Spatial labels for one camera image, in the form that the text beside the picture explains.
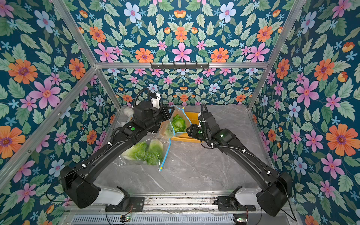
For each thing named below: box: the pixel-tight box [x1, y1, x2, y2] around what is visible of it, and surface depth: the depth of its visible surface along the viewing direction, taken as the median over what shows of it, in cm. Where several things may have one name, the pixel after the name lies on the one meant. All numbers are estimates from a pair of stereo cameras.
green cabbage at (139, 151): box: [122, 141, 150, 162], surface depth 85 cm
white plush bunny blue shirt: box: [117, 105, 134, 127], surface depth 113 cm
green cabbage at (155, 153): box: [146, 138, 164, 166], surface depth 86 cm
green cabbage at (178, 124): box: [171, 113, 187, 133], surface depth 83 cm
